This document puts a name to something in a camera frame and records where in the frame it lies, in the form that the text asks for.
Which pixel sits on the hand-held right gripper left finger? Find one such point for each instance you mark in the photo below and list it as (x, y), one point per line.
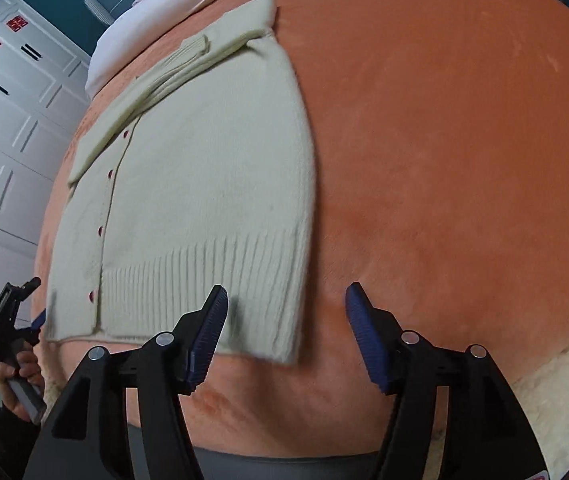
(208, 330)

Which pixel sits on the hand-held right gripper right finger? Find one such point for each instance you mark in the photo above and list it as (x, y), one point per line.
(364, 335)

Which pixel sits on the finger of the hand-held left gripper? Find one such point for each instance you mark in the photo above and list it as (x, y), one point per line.
(38, 321)
(28, 286)

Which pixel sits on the cream knitted cardigan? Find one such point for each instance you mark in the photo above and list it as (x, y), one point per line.
(189, 185)

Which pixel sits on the person's left forearm dark sleeve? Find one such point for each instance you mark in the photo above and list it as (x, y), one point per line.
(7, 430)

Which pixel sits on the person's left hand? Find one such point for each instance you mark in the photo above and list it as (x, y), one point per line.
(20, 366)

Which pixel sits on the person's grey trousers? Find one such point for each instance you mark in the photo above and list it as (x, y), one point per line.
(274, 466)

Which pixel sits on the white panelled wardrobe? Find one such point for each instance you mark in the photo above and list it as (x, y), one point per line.
(14, 135)

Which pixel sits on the orange plush blanket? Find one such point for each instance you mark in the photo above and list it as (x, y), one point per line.
(439, 160)

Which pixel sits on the cream fluffy rug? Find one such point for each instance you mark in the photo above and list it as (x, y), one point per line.
(559, 400)

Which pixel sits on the white bedding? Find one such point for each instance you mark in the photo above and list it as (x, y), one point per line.
(124, 35)

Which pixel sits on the grey ribbed cushion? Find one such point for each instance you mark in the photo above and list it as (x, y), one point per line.
(98, 9)

